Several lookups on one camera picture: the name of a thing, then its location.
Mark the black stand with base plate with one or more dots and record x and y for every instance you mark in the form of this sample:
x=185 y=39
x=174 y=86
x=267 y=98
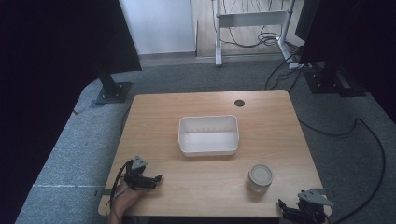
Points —
x=109 y=87

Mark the white metal desk frame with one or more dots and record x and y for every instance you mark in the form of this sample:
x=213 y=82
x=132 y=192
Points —
x=251 y=19

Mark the black curtain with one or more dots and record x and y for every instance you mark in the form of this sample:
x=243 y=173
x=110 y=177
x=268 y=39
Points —
x=49 y=62

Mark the white plastic basin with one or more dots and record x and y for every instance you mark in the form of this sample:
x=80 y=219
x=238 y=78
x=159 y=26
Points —
x=208 y=140

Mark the glass jar with grey lid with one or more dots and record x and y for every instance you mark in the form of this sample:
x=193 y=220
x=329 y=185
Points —
x=260 y=178

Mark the black monitor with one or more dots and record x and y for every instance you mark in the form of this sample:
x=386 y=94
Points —
x=306 y=18

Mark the person's left hand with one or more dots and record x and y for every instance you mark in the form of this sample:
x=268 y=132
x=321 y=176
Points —
x=129 y=199

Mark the white power strip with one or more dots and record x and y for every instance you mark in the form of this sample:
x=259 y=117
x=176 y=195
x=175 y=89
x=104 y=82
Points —
x=298 y=65

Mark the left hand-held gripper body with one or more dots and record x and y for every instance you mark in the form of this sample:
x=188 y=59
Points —
x=135 y=169

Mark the black stand base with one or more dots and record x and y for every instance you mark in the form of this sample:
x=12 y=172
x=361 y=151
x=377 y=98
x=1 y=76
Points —
x=333 y=83

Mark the black round table grommet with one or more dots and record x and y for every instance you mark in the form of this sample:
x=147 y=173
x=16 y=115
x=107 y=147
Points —
x=239 y=103

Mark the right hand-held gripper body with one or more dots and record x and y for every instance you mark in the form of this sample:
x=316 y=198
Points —
x=313 y=202

